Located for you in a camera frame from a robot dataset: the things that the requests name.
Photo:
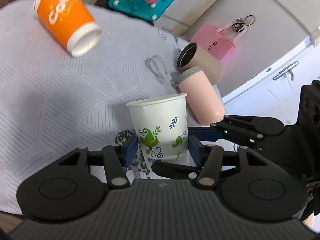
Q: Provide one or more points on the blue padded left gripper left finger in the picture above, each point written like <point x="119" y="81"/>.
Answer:
<point x="117" y="157"/>

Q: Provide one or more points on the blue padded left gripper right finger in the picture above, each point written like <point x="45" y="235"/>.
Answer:
<point x="209" y="158"/>

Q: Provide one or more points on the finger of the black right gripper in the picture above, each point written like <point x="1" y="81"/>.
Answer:
<point x="239" y="129"/>
<point x="176" y="171"/>

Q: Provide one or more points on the white paper cup green leaves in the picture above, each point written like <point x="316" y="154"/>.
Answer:
<point x="161" y="128"/>

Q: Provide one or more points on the orange coco paper cup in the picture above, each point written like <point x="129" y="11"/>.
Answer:
<point x="70" y="23"/>

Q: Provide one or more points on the pink tumbler with grey lid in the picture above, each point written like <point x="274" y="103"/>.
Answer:
<point x="202" y="99"/>

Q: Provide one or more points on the white patterned tablecloth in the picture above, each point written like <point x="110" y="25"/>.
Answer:
<point x="52" y="103"/>

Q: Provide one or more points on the beige metal tumbler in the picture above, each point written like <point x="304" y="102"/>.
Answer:
<point x="193" y="55"/>

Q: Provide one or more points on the pink paper gift bag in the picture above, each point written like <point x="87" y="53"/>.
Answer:
<point x="220" y="42"/>

